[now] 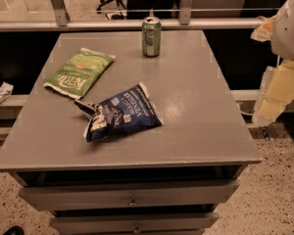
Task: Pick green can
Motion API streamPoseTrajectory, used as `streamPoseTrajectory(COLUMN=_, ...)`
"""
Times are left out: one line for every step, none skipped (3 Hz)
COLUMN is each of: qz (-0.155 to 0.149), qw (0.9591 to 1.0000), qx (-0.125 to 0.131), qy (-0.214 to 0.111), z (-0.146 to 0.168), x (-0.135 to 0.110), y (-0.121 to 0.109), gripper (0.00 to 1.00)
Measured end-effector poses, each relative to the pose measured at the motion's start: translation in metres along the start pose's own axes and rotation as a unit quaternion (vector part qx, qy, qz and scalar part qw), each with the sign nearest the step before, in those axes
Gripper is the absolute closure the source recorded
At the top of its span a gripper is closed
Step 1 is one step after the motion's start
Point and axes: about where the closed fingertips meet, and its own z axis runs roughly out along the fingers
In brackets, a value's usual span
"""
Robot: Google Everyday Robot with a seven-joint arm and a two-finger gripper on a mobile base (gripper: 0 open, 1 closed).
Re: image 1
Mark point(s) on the grey drawer cabinet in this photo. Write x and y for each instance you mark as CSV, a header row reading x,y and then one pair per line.
x,y
164,145

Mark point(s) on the grey drawer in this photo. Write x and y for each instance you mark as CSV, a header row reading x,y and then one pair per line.
x,y
136,224
136,195

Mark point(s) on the green soda can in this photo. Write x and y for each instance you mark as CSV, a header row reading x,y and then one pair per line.
x,y
151,37

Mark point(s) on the black shoe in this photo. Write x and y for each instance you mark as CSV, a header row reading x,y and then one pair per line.
x,y
15,230

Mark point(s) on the blue chip bag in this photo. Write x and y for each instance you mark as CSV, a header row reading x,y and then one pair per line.
x,y
127,112

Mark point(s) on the upper grey drawer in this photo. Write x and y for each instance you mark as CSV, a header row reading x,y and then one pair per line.
x,y
136,195

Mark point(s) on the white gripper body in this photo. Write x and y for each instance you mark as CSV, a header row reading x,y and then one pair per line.
x,y
289,36

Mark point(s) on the green chip bag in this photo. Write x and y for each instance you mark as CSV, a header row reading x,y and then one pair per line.
x,y
76,76

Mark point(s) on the metal railing frame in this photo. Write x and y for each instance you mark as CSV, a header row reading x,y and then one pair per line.
x,y
55,15

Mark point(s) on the lower grey drawer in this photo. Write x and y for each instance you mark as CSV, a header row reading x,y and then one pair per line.
x,y
136,224

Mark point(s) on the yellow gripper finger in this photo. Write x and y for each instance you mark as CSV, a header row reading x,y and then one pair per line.
x,y
263,32
276,93

